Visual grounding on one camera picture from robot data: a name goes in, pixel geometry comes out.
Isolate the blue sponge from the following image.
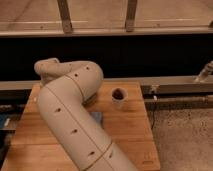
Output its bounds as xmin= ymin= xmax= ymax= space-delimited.
xmin=92 ymin=112 xmax=103 ymax=125

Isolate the right window post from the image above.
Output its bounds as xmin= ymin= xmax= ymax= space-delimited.
xmin=125 ymin=0 xmax=137 ymax=32

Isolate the brown cup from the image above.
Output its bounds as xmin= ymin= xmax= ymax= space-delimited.
xmin=111 ymin=87 xmax=128 ymax=109

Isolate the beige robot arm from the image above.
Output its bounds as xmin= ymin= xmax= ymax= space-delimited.
xmin=34 ymin=58 xmax=138 ymax=171

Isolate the metal rail frame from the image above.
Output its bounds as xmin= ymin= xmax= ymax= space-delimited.
xmin=0 ymin=75 xmax=213 ymax=108

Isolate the left window post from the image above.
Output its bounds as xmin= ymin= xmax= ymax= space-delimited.
xmin=57 ymin=0 xmax=73 ymax=34

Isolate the window post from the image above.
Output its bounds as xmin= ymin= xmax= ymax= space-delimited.
xmin=125 ymin=0 xmax=137 ymax=32
xmin=57 ymin=0 xmax=73 ymax=34

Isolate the green ceramic bowl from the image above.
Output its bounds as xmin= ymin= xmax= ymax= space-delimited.
xmin=83 ymin=93 xmax=97 ymax=106

